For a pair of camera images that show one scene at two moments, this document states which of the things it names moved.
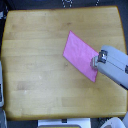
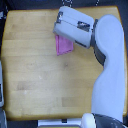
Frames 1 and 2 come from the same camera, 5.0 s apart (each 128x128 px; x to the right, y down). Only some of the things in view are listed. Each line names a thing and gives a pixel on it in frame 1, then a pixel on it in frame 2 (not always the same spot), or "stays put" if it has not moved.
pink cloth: (79, 54) to (63, 45)
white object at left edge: (1, 87) stays put
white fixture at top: (70, 3) stays put
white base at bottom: (70, 123) stays put
